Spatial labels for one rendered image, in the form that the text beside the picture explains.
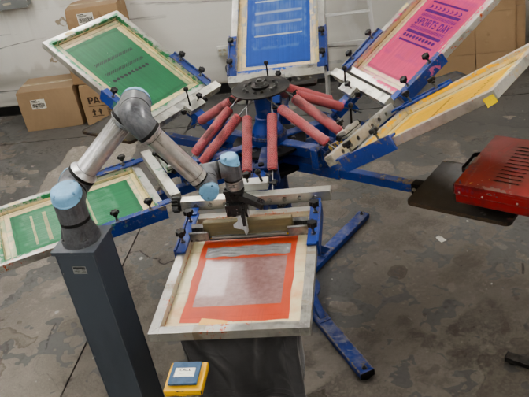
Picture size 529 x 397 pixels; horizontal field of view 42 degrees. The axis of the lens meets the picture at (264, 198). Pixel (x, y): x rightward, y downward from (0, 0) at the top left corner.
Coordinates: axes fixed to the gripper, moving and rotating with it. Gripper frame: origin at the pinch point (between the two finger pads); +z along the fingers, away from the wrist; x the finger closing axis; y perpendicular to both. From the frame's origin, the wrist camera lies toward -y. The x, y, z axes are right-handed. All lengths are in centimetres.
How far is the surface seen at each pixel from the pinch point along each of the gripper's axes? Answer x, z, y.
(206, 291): 34.4, 5.5, 13.0
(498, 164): -21, -10, -105
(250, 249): 8.2, 5.1, -1.1
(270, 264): 19.0, 5.5, -10.5
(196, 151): -68, -5, 35
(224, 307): 44.4, 5.5, 4.2
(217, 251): 8.9, 4.7, 12.9
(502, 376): -9, 101, -107
